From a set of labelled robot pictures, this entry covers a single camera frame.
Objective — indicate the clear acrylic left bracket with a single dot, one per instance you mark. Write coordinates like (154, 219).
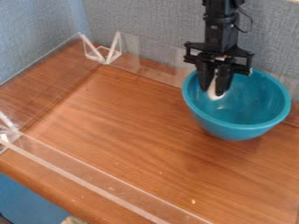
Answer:
(9, 129)

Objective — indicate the clear acrylic front barrier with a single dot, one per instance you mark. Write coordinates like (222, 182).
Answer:
(134, 199)

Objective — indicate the clear acrylic left barrier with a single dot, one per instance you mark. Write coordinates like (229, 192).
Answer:
(39, 86)

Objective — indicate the clear acrylic barrier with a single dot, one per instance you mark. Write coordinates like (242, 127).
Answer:
(39, 86)
(159, 62)
(134, 199)

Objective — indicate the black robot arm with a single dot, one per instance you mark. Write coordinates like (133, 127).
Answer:
(222, 25)

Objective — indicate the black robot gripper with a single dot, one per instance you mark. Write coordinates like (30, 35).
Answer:
(235, 60)

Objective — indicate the white toy mushroom brown cap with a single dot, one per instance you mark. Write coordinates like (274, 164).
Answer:
(211, 91)

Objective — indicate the blue plastic bowl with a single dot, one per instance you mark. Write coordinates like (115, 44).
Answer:
(253, 107)

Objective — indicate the clear acrylic back barrier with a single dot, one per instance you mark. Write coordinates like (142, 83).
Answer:
(159, 62)

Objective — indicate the clear acrylic corner bracket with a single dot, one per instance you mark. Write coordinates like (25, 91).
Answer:
(102, 54)

